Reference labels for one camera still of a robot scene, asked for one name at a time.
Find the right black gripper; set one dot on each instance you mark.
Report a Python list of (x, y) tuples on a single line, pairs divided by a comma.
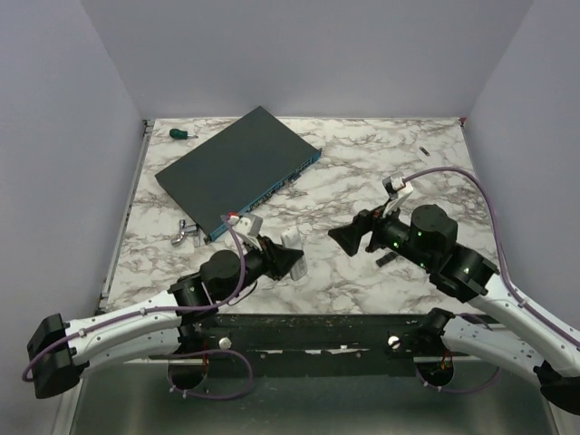
[(364, 220)]

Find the black T-handle tool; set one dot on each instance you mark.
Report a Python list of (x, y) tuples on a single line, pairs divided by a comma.
[(386, 259)]

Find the dark grey network switch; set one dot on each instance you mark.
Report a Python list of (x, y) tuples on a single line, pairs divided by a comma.
[(236, 170)]

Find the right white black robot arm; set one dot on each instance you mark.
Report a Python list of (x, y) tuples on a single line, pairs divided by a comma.
[(545, 350)]

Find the green handled screwdriver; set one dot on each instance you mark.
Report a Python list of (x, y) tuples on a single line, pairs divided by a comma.
[(178, 134)]

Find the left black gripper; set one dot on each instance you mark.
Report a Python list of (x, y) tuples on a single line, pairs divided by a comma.
[(276, 259)]

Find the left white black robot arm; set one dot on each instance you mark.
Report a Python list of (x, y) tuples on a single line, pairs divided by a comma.
[(62, 352)]

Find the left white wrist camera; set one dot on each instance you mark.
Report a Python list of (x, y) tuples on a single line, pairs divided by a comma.
[(247, 227)]

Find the silver metal bracket clamp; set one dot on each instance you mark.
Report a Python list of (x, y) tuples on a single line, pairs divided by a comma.
[(186, 230)]

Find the aluminium frame rail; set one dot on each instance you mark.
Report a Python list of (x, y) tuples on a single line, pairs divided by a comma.
[(86, 344)]

